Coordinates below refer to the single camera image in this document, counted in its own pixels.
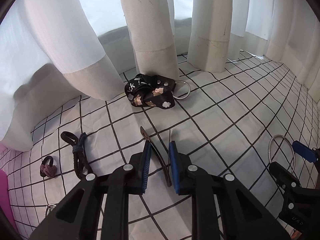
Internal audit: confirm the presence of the thin silver bangle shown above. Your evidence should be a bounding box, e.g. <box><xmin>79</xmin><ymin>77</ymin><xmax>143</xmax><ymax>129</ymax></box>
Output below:
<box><xmin>44</xmin><ymin>204</ymin><xmax>57</xmax><ymax>217</ymax></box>

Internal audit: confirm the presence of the pink storage box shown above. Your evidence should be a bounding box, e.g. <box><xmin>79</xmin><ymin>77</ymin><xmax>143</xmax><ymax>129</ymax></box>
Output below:
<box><xmin>0</xmin><ymin>142</ymin><xmax>19</xmax><ymax>233</ymax></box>

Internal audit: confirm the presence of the black knotted hair tie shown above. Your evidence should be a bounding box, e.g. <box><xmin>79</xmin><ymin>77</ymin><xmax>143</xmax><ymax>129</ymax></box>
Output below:
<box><xmin>61</xmin><ymin>131</ymin><xmax>94</xmax><ymax>179</ymax></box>

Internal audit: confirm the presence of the black patterned scrunchie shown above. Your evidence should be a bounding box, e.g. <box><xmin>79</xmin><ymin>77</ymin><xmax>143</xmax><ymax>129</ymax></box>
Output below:
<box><xmin>124</xmin><ymin>74</ymin><xmax>176</xmax><ymax>109</ymax></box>

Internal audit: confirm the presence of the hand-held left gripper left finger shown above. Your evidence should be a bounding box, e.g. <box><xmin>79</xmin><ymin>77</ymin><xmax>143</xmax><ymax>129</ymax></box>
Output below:
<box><xmin>29</xmin><ymin>141</ymin><xmax>152</xmax><ymax>240</ymax></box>

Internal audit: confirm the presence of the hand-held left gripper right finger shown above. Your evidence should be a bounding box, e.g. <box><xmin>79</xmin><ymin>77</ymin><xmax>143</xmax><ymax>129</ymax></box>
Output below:
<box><xmin>168</xmin><ymin>141</ymin><xmax>292</xmax><ymax>240</ymax></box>

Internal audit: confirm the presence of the brown snap hair clip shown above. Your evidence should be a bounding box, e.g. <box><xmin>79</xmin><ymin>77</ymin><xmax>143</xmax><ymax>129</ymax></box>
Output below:
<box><xmin>140</xmin><ymin>126</ymin><xmax>173</xmax><ymax>187</ymax></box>

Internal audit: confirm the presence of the small silver ring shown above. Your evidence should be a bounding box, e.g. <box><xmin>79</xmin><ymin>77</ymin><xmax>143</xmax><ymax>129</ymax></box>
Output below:
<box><xmin>172</xmin><ymin>80</ymin><xmax>191</xmax><ymax>100</ymax></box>

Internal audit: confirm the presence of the large silver bangle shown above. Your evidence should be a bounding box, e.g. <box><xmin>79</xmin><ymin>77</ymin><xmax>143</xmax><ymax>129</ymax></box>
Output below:
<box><xmin>268</xmin><ymin>134</ymin><xmax>297</xmax><ymax>176</ymax></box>

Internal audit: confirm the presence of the black checked white tablecloth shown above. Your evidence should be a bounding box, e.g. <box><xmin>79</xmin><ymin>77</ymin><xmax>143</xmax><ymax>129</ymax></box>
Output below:
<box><xmin>0</xmin><ymin>52</ymin><xmax>320</xmax><ymax>240</ymax></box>

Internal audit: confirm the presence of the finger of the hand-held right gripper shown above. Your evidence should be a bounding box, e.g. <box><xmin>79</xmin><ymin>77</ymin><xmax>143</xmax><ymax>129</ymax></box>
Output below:
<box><xmin>292</xmin><ymin>141</ymin><xmax>320</xmax><ymax>163</ymax></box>
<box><xmin>269</xmin><ymin>161</ymin><xmax>301</xmax><ymax>192</ymax></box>

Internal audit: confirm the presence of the mauve hair tie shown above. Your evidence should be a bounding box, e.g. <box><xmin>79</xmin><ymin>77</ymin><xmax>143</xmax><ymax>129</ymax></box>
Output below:
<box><xmin>39</xmin><ymin>156</ymin><xmax>57</xmax><ymax>179</ymax></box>

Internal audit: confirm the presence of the white curtain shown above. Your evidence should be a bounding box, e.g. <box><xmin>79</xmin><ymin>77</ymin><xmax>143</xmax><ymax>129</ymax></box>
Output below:
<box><xmin>0</xmin><ymin>0</ymin><xmax>320</xmax><ymax>152</ymax></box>

